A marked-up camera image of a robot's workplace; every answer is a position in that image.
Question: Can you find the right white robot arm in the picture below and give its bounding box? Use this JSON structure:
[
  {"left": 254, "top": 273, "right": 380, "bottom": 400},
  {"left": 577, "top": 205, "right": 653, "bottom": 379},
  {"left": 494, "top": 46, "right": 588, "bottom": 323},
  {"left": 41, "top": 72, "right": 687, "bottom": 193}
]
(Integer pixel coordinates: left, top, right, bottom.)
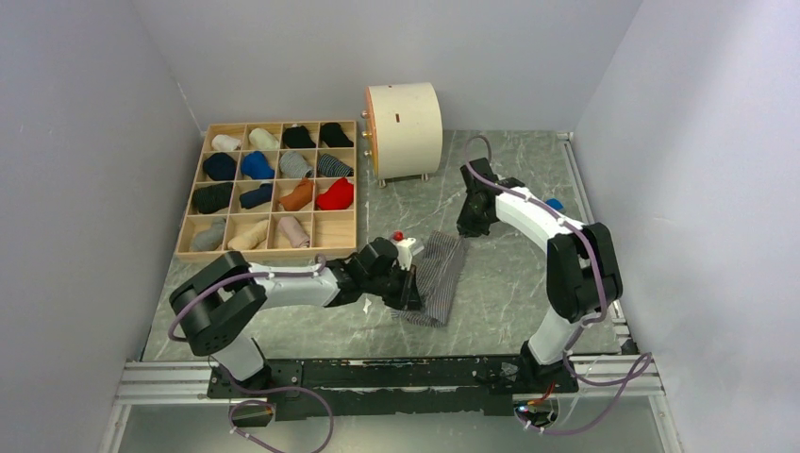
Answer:
[{"left": 457, "top": 158, "right": 623, "bottom": 392}]

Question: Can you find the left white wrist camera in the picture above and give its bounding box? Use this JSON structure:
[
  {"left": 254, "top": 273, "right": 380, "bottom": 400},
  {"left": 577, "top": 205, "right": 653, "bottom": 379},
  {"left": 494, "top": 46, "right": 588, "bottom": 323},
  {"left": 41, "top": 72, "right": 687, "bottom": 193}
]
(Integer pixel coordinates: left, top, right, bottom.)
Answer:
[{"left": 391, "top": 230, "right": 425, "bottom": 270}]

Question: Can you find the dark navy rolled sock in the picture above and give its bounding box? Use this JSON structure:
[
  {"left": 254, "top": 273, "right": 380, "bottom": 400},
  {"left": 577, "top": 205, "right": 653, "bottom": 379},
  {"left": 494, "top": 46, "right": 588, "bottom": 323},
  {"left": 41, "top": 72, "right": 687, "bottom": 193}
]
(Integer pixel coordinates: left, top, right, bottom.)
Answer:
[{"left": 239, "top": 183, "right": 274, "bottom": 210}]

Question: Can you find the striped dark rolled sock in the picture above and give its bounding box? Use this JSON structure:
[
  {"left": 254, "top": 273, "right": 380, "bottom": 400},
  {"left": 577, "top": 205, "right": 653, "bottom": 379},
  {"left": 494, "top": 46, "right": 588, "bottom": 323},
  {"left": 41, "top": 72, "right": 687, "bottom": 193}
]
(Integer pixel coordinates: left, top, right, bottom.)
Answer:
[{"left": 317, "top": 153, "right": 355, "bottom": 177}]

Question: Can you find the wooden compartment tray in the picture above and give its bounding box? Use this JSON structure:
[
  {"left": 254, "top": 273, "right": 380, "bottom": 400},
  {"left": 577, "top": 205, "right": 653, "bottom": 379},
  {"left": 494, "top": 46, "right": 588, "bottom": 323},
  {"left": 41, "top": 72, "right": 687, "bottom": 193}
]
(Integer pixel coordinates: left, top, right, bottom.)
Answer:
[{"left": 175, "top": 120, "right": 358, "bottom": 261}]

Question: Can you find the black ribbed rolled sock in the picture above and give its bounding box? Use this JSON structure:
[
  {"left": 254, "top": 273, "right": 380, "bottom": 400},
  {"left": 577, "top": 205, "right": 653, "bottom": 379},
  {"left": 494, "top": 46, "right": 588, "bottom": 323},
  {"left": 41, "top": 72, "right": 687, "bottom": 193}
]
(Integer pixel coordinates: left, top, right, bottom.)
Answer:
[{"left": 191, "top": 181, "right": 234, "bottom": 214}]

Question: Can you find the pink beige underwear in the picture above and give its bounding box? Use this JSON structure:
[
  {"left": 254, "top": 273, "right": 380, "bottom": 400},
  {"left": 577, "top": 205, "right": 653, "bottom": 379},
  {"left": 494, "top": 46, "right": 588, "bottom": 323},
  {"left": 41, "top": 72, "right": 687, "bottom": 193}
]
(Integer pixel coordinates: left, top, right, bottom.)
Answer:
[{"left": 277, "top": 216, "right": 310, "bottom": 248}]

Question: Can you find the orange rolled sock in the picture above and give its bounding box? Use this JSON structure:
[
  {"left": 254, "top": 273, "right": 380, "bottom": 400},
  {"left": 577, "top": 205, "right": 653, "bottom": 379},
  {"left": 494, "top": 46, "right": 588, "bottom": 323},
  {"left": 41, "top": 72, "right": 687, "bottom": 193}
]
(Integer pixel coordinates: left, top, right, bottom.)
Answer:
[{"left": 278, "top": 178, "right": 314, "bottom": 211}]

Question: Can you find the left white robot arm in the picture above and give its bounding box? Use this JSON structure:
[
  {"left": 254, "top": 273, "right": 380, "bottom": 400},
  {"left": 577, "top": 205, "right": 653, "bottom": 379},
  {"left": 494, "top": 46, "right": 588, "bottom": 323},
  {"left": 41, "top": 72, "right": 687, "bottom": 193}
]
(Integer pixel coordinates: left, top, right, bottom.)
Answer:
[{"left": 168, "top": 237, "right": 424, "bottom": 396}]

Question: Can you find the black rolled sock right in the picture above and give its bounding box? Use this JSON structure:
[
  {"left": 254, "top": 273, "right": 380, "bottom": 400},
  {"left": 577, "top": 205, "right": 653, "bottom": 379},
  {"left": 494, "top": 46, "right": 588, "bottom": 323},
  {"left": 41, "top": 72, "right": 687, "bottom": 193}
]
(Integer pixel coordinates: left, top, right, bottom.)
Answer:
[{"left": 319, "top": 123, "right": 354, "bottom": 148}]

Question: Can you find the cream rolled sock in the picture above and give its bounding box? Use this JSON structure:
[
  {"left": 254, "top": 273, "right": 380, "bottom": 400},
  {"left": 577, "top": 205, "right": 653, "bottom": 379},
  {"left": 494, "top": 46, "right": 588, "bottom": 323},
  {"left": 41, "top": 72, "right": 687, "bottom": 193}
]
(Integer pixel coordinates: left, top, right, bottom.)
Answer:
[{"left": 248, "top": 127, "right": 280, "bottom": 150}]

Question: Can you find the red rolled sock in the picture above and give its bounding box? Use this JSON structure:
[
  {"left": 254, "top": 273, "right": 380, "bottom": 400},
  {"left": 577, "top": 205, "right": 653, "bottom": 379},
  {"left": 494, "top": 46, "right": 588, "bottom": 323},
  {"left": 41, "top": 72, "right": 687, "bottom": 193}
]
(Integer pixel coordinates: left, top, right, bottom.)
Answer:
[{"left": 316, "top": 177, "right": 356, "bottom": 210}]

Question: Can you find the blue small object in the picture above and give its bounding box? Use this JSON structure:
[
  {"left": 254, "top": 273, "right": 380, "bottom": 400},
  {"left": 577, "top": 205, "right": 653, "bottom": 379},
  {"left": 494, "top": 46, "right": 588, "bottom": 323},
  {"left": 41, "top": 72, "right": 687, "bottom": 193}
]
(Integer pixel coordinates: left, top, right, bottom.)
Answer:
[{"left": 545, "top": 198, "right": 564, "bottom": 211}]

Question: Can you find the blue rolled sock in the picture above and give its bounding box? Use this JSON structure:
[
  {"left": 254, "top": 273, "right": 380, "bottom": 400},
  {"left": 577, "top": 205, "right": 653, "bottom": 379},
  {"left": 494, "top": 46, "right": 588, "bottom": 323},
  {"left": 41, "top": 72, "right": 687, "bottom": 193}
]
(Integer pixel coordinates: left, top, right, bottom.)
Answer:
[{"left": 241, "top": 151, "right": 275, "bottom": 180}]

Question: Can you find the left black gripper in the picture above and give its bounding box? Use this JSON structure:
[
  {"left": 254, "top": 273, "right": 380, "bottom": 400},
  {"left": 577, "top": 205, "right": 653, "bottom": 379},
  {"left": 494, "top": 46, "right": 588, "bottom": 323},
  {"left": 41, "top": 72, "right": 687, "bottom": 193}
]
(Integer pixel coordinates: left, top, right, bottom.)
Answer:
[{"left": 363, "top": 261, "right": 425, "bottom": 312}]

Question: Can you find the aluminium frame rail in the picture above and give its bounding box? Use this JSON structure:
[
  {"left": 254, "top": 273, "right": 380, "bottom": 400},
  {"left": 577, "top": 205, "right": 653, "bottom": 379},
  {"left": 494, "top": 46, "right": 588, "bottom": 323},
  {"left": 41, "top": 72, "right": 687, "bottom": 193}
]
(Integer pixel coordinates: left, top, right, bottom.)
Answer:
[{"left": 116, "top": 356, "right": 683, "bottom": 452}]

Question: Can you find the light grey rolled sock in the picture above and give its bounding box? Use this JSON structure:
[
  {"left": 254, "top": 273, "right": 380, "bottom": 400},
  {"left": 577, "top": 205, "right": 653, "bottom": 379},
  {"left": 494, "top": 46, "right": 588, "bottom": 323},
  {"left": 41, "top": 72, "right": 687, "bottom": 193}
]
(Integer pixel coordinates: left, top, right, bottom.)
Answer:
[{"left": 190, "top": 218, "right": 226, "bottom": 252}]

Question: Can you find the grey striped underwear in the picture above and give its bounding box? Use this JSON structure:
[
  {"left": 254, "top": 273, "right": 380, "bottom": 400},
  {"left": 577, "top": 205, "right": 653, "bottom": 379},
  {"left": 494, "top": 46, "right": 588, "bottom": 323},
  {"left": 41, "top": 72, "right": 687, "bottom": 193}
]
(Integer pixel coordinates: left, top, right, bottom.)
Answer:
[{"left": 392, "top": 231, "right": 469, "bottom": 327}]

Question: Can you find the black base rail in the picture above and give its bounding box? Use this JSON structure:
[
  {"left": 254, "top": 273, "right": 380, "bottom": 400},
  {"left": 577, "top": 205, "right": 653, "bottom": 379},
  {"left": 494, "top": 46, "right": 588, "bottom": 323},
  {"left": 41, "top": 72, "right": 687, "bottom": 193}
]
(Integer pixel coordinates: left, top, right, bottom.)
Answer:
[{"left": 207, "top": 355, "right": 578, "bottom": 421}]

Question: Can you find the white rolled sock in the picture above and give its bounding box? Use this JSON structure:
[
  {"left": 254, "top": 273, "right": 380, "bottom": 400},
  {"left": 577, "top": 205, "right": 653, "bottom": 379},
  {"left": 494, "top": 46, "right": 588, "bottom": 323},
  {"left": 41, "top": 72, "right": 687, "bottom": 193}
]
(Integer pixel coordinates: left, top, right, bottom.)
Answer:
[{"left": 210, "top": 134, "right": 242, "bottom": 152}]

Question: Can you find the cream cylindrical drum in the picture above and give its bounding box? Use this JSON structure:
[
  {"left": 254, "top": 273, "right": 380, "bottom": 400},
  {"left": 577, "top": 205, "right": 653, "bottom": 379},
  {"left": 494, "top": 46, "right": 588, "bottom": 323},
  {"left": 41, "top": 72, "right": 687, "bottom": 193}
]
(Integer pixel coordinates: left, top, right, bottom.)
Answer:
[{"left": 361, "top": 82, "right": 443, "bottom": 188}]

